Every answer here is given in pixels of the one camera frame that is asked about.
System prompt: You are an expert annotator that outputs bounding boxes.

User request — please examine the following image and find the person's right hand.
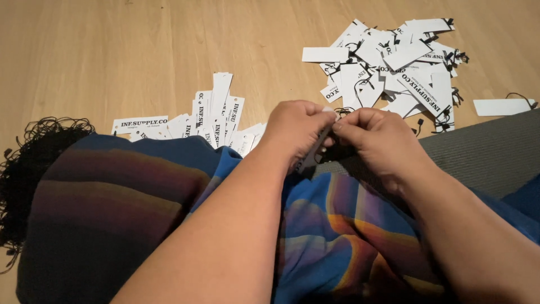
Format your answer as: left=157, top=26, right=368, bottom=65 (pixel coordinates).
left=332, top=107, right=428, bottom=191

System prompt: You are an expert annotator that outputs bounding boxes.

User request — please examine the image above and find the person's left hand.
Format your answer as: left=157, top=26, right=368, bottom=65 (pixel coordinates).
left=257, top=100, right=339, bottom=170

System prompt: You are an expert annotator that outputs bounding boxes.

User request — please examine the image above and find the white paper hang tag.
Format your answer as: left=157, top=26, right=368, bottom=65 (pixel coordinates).
left=295, top=124, right=338, bottom=176

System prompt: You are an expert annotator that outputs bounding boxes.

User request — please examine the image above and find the pile of unstrung white tags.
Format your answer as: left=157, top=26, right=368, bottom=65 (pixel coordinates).
left=111, top=72, right=269, bottom=158

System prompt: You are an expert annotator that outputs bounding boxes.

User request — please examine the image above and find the pile of strung white tags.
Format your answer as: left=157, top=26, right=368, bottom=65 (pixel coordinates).
left=301, top=18, right=470, bottom=134

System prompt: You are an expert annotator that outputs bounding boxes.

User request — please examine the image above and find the grey ribbed mat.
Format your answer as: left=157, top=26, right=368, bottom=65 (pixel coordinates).
left=314, top=109, right=540, bottom=200

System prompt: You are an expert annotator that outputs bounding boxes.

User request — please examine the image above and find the person's multicoloured striped garment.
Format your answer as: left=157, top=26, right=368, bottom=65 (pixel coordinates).
left=16, top=133, right=540, bottom=304

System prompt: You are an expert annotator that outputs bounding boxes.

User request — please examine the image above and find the blank white tag with string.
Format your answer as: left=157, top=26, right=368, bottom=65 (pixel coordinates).
left=473, top=92, right=539, bottom=117

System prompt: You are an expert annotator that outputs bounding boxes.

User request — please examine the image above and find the heap of black strings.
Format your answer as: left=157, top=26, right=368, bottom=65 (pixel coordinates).
left=0, top=117, right=96, bottom=275

